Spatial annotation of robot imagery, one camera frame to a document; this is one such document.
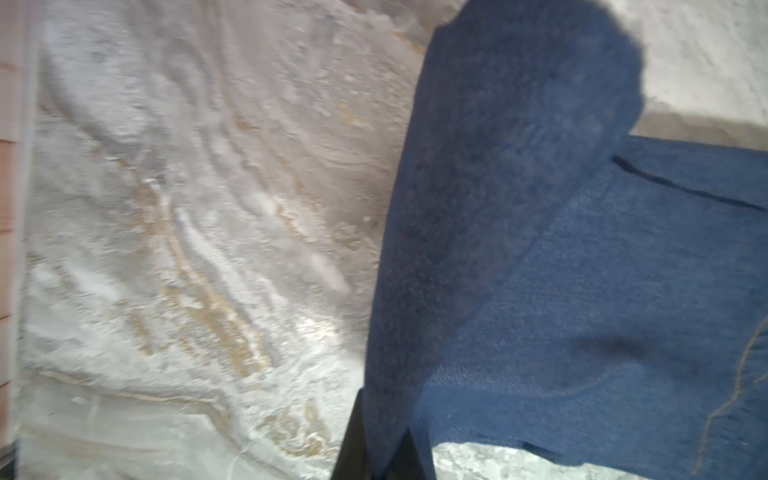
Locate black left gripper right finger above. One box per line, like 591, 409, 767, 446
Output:
385, 430, 427, 480

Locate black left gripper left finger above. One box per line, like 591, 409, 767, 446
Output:
330, 390, 372, 480

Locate dark blue denim jeans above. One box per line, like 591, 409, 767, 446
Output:
357, 1, 767, 479

